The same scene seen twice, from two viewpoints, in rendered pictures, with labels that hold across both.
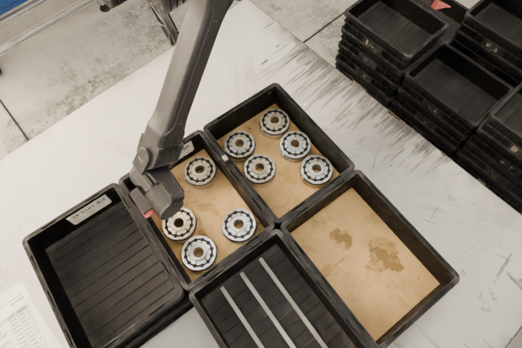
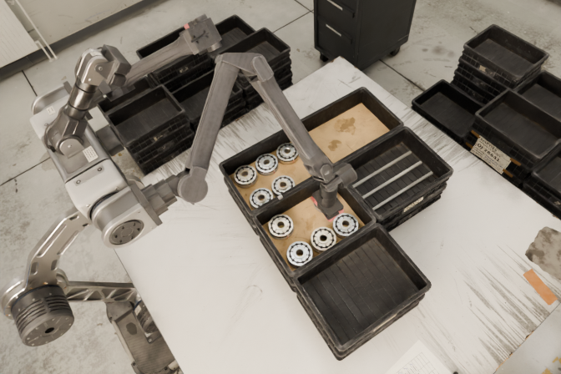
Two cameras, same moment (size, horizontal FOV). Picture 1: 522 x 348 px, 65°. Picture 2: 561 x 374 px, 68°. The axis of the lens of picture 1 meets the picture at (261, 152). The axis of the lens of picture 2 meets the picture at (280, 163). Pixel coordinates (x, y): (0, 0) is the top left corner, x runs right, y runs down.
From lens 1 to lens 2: 1.09 m
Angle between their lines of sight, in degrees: 40
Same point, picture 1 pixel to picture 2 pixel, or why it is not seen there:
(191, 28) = (278, 96)
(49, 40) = not seen: outside the picture
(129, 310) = (386, 275)
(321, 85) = not seen: hidden behind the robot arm
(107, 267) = (355, 295)
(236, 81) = (185, 219)
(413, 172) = not seen: hidden behind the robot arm
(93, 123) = (202, 349)
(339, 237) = (333, 146)
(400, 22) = (141, 116)
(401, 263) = (350, 118)
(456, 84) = (201, 98)
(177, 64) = (290, 117)
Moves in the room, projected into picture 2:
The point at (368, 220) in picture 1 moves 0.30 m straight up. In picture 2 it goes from (323, 130) to (323, 85)
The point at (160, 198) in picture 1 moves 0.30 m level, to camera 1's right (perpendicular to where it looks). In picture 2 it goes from (347, 172) to (341, 103)
